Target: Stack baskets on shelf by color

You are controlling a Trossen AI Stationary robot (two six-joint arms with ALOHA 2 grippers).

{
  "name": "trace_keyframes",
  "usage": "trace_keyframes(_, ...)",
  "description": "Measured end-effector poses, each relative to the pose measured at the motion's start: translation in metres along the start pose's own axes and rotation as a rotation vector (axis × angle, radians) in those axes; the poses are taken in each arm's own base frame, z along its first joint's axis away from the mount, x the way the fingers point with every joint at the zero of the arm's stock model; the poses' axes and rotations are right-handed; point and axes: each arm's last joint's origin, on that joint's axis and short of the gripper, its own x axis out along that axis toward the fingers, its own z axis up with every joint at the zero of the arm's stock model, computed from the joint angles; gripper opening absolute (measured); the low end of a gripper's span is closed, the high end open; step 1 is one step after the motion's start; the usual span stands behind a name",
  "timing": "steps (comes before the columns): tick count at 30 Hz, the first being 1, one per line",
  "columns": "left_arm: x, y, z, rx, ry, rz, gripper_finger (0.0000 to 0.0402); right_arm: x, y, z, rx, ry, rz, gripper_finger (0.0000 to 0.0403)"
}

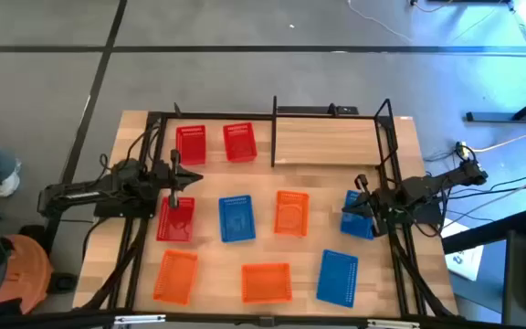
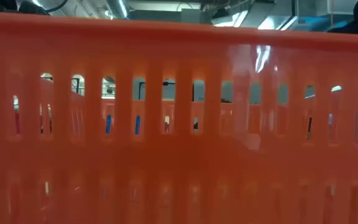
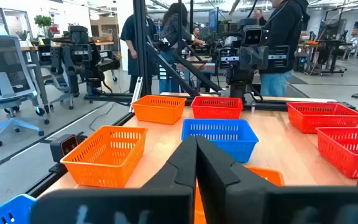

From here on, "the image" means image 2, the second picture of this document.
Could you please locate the silver ventilation duct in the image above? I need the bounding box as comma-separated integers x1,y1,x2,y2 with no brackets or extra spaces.
106,0,131,20

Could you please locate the orange plastic slotted basket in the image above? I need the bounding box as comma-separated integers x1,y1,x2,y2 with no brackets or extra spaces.
0,11,358,224

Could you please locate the grey ceiling duct box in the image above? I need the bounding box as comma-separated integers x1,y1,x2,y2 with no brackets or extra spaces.
128,9,205,25

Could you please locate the bright ceiling light strip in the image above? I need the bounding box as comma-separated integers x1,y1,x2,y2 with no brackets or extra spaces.
257,15,300,31
212,11,250,28

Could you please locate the grey rectangular air duct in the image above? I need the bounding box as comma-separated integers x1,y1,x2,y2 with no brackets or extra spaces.
296,0,354,17

